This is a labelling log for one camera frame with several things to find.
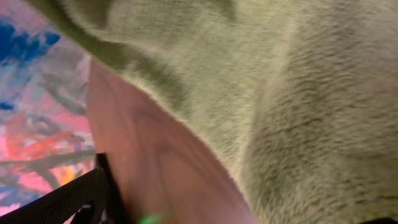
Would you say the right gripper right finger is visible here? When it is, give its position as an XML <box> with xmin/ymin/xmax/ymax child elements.
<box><xmin>360</xmin><ymin>217</ymin><xmax>398</xmax><ymax>224</ymax></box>

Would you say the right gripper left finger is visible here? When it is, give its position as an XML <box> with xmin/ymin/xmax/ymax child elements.
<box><xmin>1</xmin><ymin>169</ymin><xmax>108</xmax><ymax>224</ymax></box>

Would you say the colourful patterned rug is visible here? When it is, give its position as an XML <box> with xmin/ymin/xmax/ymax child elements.
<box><xmin>1</xmin><ymin>0</ymin><xmax>95</xmax><ymax>214</ymax></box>

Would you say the light green microfiber cloth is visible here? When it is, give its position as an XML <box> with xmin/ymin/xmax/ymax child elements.
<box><xmin>32</xmin><ymin>0</ymin><xmax>397</xmax><ymax>223</ymax></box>

